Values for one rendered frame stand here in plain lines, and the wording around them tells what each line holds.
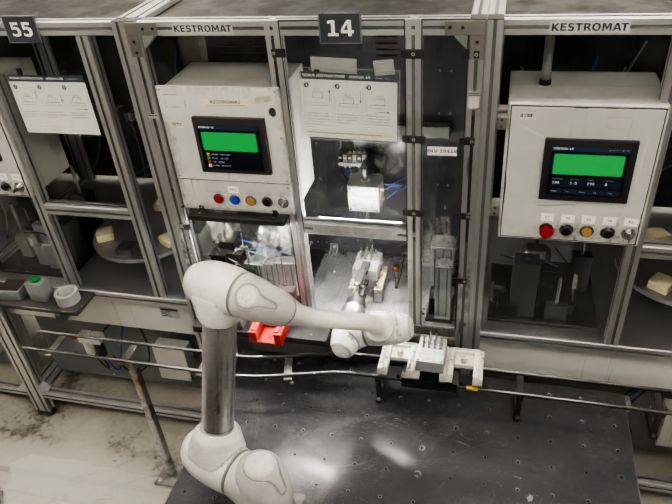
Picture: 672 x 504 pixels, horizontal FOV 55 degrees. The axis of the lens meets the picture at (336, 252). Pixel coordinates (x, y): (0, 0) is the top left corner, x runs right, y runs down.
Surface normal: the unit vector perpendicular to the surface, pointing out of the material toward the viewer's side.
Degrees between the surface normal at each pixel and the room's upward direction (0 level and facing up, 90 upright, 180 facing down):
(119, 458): 0
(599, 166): 90
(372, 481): 0
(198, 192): 90
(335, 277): 0
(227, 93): 90
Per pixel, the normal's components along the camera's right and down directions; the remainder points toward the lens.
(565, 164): -0.24, 0.58
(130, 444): -0.07, -0.81
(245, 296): -0.28, -0.21
